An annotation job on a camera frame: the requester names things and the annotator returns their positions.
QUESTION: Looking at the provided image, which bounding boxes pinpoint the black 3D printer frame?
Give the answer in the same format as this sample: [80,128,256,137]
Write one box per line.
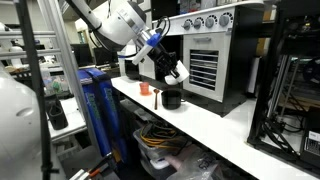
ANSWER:
[247,0,320,175]

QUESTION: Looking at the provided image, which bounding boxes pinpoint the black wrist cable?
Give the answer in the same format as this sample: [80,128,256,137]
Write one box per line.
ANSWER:
[155,15,172,38]

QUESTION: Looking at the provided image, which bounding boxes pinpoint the black mug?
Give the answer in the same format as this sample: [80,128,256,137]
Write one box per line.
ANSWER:
[160,88,184,111]

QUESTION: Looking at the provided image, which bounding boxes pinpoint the black mesh holder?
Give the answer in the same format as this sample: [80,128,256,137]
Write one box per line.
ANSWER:
[44,94,70,131]

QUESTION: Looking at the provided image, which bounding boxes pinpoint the clear bin with cables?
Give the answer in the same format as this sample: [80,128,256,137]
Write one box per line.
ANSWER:
[132,122,192,172]

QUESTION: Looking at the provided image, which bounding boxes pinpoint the white side table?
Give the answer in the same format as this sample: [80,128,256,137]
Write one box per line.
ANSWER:
[46,95,88,142]

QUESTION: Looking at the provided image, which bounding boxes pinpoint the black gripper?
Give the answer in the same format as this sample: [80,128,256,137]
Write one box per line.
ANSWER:
[150,43,179,80]

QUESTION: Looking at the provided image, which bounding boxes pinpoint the black vertical pole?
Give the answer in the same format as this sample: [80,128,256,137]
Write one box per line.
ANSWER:
[14,0,60,180]

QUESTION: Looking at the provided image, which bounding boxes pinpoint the orange saucer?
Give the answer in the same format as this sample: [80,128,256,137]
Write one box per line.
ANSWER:
[138,89,153,97]

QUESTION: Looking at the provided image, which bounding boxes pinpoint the white toy kitchen stove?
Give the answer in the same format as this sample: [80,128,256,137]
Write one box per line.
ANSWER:
[138,0,265,118]

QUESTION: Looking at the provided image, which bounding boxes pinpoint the aluminium extrusion frame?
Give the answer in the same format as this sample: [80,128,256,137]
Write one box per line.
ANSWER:
[0,0,102,158]

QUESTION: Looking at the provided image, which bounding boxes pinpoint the clear plastic bag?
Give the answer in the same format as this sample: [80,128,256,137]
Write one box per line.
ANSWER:
[165,152,228,180]

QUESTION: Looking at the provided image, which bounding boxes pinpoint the white plastic container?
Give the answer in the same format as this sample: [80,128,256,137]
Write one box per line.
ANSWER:
[149,157,172,172]

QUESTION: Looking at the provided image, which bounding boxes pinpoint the wooden spoon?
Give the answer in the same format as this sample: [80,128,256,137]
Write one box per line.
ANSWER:
[152,88,161,111]

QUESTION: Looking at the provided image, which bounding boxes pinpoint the yellow cable bundle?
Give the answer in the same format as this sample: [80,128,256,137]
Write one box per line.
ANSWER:
[139,124,183,149]

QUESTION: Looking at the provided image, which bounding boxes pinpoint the pink plastic container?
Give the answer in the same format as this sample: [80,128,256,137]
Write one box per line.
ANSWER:
[164,144,202,172]

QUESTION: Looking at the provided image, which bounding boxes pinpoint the orange plastic cup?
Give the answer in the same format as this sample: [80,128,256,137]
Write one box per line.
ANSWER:
[138,81,152,95]

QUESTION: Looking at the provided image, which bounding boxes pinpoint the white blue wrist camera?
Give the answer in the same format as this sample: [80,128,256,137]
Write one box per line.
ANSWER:
[131,27,165,66]

